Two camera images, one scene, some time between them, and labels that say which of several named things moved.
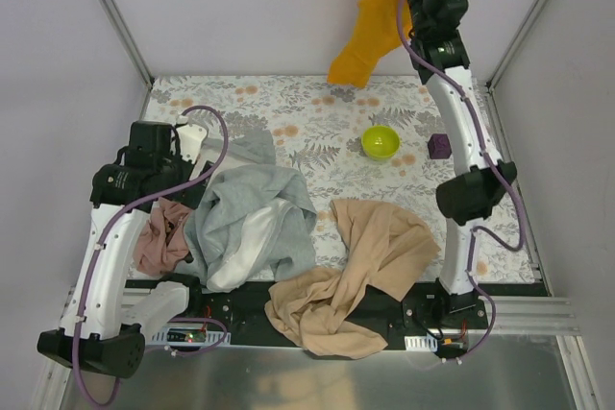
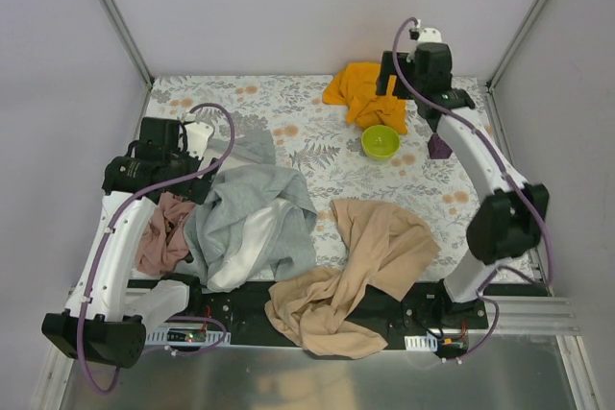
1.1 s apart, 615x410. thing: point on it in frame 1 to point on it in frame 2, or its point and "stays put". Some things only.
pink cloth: x=163 y=241 stays put
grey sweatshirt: x=255 y=221 stays put
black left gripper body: x=193 y=184 stays put
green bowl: x=380 y=142 stays put
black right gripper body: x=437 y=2 to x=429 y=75
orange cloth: x=378 y=29 to x=356 y=87
